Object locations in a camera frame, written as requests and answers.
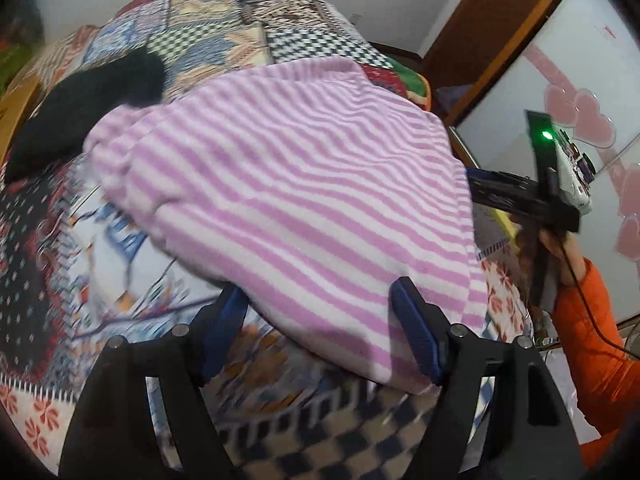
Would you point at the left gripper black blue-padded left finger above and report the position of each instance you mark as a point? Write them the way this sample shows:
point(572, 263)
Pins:
point(111, 435)

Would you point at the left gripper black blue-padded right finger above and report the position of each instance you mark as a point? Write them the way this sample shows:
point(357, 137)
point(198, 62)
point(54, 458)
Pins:
point(529, 434)

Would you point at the black folded garment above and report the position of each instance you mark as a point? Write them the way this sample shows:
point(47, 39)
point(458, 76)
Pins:
point(58, 130)

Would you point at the white sliding wardrobe door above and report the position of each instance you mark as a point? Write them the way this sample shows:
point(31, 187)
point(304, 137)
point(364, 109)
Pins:
point(582, 69)

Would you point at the colourful patchwork quilt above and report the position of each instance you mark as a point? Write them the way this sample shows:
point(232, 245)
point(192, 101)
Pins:
point(76, 270)

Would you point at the orange sleeved forearm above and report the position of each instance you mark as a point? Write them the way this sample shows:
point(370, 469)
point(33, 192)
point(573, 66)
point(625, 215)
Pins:
point(606, 380)

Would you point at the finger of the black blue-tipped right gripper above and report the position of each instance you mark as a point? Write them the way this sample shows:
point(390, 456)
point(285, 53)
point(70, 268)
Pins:
point(495, 177)

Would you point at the brown wooden door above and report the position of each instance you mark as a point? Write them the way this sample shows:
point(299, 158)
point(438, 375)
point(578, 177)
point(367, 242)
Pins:
point(471, 48)

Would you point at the wooden lap desk board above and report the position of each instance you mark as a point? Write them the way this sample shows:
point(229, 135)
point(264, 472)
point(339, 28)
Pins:
point(16, 106)

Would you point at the pink white striped pants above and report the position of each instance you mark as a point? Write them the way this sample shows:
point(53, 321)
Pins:
point(313, 190)

